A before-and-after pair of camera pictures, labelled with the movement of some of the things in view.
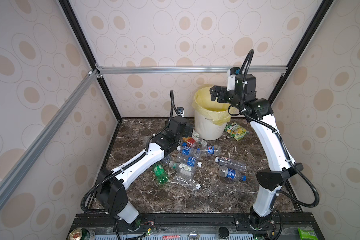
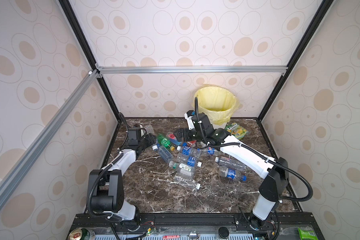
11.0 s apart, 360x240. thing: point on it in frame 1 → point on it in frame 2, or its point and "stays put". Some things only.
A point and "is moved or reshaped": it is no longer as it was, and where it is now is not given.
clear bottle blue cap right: (226, 172) stays put
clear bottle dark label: (231, 163) stays put
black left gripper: (186, 133) → (150, 139)
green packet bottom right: (307, 233) stays put
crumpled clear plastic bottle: (187, 180) stays put
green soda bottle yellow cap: (162, 177) is moved or reshaped
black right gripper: (214, 93) → (185, 131)
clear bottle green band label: (182, 169) stays put
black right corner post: (313, 26) stays put
